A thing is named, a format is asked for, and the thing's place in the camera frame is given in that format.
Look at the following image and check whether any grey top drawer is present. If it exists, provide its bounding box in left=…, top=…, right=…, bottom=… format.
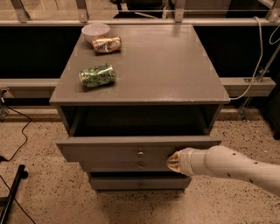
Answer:
left=57, top=136, right=221, bottom=162

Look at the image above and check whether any grey drawer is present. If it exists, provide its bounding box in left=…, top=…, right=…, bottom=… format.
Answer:
left=80, top=161, right=170, bottom=172
left=57, top=136, right=221, bottom=162
left=89, top=172, right=191, bottom=191

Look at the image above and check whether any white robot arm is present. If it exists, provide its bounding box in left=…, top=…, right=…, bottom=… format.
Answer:
left=166, top=145, right=280, bottom=196

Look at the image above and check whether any grey middle drawer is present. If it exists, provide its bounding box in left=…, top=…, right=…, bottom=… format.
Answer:
left=80, top=161, right=170, bottom=172

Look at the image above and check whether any grey wooden drawer cabinet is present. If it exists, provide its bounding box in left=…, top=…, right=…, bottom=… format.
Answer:
left=50, top=24, right=229, bottom=190

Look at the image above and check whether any grey bottom drawer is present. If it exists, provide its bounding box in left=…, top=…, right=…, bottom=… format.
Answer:
left=89, top=172, right=191, bottom=191

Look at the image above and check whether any green crumpled snack can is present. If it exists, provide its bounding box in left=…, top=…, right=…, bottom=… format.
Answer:
left=79, top=64, right=116, bottom=88

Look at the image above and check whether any black stand leg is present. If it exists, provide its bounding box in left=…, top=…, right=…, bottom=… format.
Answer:
left=0, top=164, right=28, bottom=224

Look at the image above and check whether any white bowl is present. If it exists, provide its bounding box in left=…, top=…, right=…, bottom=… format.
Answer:
left=81, top=23, right=110, bottom=44

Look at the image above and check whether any metal railing frame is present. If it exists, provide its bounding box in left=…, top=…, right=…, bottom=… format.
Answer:
left=1, top=11, right=279, bottom=104

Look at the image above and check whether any black cable on floor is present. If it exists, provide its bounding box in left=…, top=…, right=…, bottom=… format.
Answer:
left=0, top=90, right=33, bottom=163

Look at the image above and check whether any white cable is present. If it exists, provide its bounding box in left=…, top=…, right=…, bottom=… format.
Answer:
left=229, top=16, right=264, bottom=102

